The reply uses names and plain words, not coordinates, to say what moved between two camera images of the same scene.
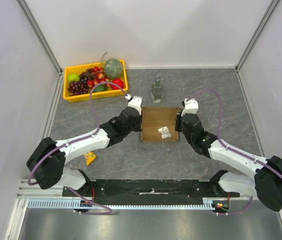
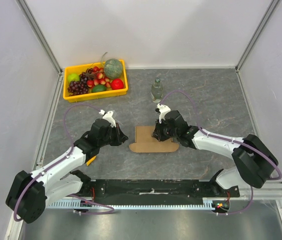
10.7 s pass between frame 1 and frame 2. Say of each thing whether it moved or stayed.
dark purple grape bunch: stayed
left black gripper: moved
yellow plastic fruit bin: stayed
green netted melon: stayed
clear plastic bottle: stayed
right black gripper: moved
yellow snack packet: stayed
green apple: stayed
